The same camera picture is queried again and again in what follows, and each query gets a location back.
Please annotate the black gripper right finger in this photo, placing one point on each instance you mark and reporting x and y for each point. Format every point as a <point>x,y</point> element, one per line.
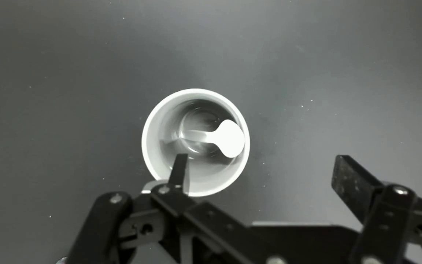
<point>370,199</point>

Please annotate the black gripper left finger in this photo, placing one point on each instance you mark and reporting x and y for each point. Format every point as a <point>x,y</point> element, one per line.
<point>172,194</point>

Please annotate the white plastic spoon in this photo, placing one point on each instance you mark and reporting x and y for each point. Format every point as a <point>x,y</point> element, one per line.
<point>204,138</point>

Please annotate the grey ceramic mug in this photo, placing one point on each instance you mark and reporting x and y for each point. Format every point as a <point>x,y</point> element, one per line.
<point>207,175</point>

